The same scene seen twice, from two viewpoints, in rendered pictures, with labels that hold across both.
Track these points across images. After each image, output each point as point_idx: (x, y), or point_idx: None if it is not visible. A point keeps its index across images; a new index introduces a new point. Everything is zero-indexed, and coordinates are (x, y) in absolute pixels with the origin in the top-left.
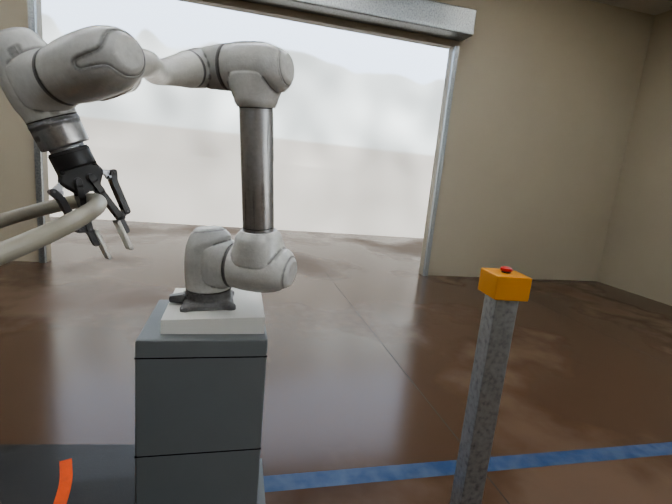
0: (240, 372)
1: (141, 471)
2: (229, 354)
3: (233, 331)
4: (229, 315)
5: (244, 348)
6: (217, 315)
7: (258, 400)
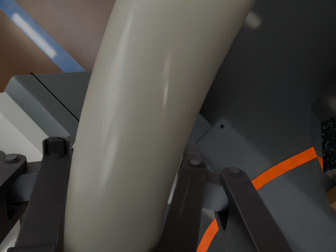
0: (68, 93)
1: (189, 141)
2: (62, 107)
3: (31, 122)
4: (14, 139)
5: (42, 94)
6: (26, 153)
7: (76, 74)
